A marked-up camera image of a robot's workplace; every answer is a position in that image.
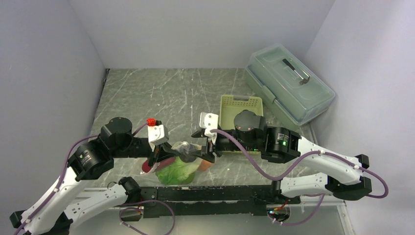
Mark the pale green plastic basket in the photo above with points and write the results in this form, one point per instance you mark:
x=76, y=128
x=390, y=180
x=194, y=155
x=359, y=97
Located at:
x=230, y=106

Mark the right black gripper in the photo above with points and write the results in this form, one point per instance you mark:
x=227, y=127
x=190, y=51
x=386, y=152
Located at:
x=208, y=157

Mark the clear lidded storage box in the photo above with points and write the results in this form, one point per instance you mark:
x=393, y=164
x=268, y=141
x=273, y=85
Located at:
x=278, y=86

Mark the purple eggplant toy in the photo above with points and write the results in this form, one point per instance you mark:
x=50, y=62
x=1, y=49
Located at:
x=146, y=168

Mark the clear dotted zip bag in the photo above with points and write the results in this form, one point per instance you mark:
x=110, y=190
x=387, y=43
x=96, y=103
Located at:
x=193, y=148

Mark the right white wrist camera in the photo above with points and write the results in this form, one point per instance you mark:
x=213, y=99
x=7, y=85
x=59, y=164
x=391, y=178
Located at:
x=207, y=123

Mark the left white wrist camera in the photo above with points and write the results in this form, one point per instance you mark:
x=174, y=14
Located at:
x=157, y=132

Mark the orange peach toy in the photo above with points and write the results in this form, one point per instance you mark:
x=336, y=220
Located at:
x=204, y=166

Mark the dark purple mangosteen toy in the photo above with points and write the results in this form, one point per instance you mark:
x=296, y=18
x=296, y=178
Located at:
x=188, y=157

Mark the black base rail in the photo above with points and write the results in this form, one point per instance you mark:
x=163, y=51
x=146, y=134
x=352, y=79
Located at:
x=255, y=200

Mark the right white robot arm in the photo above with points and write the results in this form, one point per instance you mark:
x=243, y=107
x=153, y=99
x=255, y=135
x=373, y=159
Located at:
x=313, y=169

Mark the green cabbage toy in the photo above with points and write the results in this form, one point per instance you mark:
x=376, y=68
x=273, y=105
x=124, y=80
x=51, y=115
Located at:
x=178, y=173

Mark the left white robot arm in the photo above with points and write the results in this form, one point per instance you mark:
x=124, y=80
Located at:
x=55, y=213

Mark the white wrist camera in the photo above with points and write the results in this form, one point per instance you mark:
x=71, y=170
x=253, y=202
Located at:
x=207, y=123
x=157, y=132

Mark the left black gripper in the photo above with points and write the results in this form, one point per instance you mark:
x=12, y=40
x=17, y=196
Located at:
x=170, y=150

